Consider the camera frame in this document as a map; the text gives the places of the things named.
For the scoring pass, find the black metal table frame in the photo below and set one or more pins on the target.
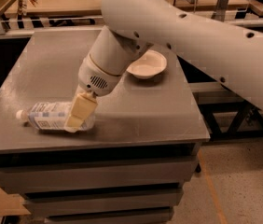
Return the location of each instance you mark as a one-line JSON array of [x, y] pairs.
[[228, 116]]

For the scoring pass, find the clear plastic water bottle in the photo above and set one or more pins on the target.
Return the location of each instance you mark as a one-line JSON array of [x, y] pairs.
[[51, 116]]

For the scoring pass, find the right metal bracket post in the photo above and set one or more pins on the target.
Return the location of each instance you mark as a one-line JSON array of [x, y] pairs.
[[220, 10]]

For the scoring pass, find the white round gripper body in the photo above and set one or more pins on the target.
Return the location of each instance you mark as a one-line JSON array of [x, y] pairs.
[[94, 76]]

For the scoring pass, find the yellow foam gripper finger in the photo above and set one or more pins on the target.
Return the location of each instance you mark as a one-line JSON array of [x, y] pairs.
[[82, 107]]

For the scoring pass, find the grey drawer cabinet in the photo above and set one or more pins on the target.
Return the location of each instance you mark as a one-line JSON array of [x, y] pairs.
[[129, 165]]

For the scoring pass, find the white paper bowl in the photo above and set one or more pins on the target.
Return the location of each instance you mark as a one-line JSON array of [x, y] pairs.
[[149, 65]]

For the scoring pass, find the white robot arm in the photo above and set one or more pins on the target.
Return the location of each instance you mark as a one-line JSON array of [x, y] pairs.
[[229, 54]]

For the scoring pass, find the cardboard piece on floor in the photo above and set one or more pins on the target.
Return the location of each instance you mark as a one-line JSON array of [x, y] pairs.
[[12, 205]]

